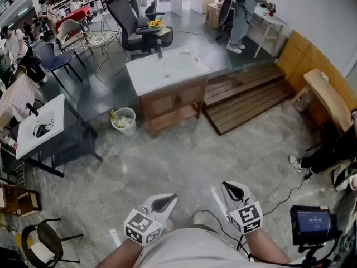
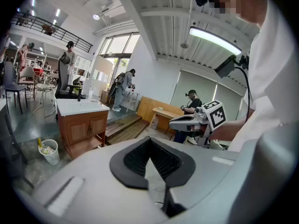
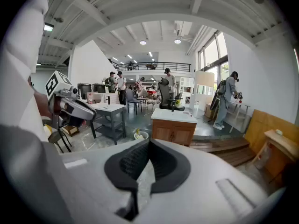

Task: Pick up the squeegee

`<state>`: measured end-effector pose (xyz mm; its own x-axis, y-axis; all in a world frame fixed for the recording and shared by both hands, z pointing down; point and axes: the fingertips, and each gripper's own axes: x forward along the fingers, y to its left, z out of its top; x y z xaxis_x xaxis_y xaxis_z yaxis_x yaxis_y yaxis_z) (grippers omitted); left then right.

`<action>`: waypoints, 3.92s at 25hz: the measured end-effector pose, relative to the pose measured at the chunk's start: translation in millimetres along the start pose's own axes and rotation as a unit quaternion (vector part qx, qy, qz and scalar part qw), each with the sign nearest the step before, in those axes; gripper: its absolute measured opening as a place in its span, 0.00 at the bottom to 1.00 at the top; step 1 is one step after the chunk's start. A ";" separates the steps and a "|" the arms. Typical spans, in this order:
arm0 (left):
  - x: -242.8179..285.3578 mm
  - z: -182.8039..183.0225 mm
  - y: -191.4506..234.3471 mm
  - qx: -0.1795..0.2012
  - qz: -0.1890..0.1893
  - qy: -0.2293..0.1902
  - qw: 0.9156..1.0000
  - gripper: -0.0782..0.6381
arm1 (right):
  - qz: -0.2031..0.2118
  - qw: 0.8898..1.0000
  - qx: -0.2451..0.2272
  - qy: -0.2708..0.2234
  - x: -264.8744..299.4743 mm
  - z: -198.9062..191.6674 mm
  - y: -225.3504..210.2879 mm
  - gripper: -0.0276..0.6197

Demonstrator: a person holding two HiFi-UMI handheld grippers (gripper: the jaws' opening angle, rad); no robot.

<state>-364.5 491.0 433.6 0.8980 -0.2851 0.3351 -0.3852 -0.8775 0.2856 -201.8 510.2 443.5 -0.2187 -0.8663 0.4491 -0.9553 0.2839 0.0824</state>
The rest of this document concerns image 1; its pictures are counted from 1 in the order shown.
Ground black round bag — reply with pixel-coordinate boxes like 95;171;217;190
218;0;238;28

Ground wooden bench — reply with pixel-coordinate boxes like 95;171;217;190
289;68;355;135

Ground person's torso in grey shirt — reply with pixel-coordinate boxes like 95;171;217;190
138;227;253;268

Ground wooden vanity cabinet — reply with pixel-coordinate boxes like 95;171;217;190
138;78;209;136

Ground thin black cable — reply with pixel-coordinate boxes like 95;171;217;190
195;171;313;261

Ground black monitor screen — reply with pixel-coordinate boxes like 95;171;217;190
290;204;340;247

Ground cardboard box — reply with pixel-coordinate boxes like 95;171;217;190
204;2;224;31

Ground black armchair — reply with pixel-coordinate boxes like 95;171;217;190
21;217;84;268

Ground dark swivel chair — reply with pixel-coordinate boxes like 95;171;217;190
144;0;166;22

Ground small side table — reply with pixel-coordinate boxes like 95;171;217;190
154;26;175;49

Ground potted sunflowers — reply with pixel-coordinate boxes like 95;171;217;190
147;17;167;30

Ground wire frame chair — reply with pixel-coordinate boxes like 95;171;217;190
76;30;129;78

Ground beige chair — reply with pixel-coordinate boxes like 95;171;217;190
55;18;93;56

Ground person's shoe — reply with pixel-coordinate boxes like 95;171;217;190
192;210;205;226

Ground wooden slat platform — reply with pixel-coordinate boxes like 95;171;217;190
201;62;296;137

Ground black monitor stand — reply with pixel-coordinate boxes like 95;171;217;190
297;233;345;268

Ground black office chair with headrest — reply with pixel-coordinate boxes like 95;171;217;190
105;0;166;60

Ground yellow board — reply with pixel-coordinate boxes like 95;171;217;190
276;30;353;106

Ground plastic bottle with red label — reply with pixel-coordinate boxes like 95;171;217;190
0;135;18;150

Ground white table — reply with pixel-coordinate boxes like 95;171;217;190
246;3;288;59

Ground person's right forearm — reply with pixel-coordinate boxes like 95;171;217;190
245;227;291;265

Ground checked cloth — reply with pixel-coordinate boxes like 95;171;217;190
0;74;40;128

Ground person's left forearm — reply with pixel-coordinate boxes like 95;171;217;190
95;237;145;268

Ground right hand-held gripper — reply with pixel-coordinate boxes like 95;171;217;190
221;180;264;235

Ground black floor cable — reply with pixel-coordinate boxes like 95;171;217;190
170;28;224;45

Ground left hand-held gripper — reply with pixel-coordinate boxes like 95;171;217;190
124;193;179;246

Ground large white ceramic sink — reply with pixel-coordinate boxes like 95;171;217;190
126;46;211;97

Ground blue chair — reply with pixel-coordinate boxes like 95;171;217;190
32;41;87;90

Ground red table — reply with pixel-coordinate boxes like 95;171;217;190
55;4;93;35

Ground white mesh wastebasket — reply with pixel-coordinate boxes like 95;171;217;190
110;107;138;137

